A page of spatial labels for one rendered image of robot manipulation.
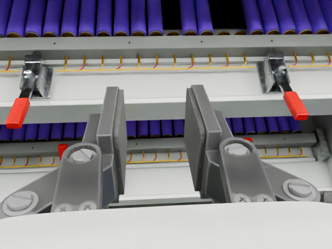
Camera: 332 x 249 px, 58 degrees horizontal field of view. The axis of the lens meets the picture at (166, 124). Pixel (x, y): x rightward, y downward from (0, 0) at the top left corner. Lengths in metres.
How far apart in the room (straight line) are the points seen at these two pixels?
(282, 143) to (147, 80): 0.28
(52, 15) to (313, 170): 0.46
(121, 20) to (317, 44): 0.23
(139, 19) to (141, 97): 0.10
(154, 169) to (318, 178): 0.27
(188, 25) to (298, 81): 0.15
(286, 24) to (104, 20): 0.22
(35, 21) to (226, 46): 0.22
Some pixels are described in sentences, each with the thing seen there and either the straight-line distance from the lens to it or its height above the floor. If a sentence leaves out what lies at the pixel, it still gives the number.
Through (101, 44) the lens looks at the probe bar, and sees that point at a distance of 0.35.
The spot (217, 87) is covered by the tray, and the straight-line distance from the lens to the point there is 0.35.
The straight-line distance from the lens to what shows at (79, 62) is 0.36.
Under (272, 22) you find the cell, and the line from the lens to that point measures 0.41.
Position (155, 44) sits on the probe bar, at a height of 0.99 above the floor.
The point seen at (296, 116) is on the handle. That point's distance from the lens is 0.31.
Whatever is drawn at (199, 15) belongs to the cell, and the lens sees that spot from 0.39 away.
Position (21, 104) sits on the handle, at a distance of 0.31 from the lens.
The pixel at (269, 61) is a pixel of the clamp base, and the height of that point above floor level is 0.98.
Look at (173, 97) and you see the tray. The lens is 0.34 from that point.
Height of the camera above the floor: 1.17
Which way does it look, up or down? 45 degrees down
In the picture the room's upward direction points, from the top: 2 degrees clockwise
